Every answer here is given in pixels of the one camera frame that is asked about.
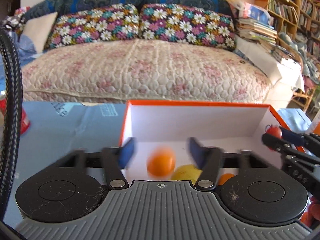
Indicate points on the wicker chair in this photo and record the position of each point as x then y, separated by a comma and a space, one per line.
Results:
309, 69

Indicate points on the left daisy pattern cushion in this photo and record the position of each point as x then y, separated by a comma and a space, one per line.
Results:
117, 22

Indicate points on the right daisy pattern cushion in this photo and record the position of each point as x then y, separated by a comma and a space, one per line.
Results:
184, 24

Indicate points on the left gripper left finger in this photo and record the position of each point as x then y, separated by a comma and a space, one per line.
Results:
114, 160

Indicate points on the orange cardboard box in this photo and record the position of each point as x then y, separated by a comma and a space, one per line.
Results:
230, 126

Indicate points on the small red tomato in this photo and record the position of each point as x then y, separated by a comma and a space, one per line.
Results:
274, 131

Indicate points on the large orange with stem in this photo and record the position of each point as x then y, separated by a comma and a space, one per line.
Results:
161, 163

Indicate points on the blue table cloth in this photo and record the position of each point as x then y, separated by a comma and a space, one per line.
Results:
52, 135

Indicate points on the small orange mandarin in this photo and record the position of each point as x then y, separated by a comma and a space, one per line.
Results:
225, 177

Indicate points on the stack of books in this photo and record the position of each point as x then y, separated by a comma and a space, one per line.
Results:
251, 29

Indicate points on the red soda can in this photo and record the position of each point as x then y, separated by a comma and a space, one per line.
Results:
25, 122

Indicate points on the daisy pattern cushion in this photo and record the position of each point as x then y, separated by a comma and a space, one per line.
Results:
117, 22
184, 24

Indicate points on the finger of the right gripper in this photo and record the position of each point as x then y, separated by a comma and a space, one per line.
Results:
275, 142
299, 138

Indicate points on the floral quilted sofa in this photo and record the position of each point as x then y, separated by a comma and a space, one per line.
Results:
138, 69

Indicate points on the wooden bookshelf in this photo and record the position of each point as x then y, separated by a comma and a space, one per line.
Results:
299, 19

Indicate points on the blue striped blanket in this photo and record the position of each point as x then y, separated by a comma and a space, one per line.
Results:
24, 46

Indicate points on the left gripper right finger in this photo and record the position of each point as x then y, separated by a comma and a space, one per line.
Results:
208, 160

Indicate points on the yellow lemon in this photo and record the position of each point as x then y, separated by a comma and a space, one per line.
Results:
186, 172

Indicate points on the cream plain pillow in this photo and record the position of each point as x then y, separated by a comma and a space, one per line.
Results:
38, 30

